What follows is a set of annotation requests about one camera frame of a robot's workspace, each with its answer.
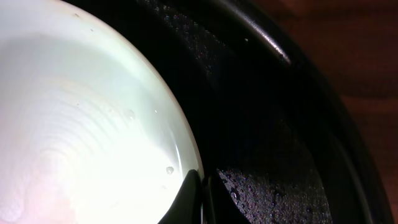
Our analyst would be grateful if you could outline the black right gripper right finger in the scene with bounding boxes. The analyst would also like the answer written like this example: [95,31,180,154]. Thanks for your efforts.
[203,172,250,224]

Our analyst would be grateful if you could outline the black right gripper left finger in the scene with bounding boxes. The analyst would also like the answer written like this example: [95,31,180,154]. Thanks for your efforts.
[159,169,202,224]

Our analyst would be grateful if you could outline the light green plate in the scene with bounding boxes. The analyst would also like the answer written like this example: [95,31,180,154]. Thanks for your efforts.
[1,1,203,223]

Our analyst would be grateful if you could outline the round black tray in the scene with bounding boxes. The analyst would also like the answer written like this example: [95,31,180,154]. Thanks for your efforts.
[74,0,394,223]

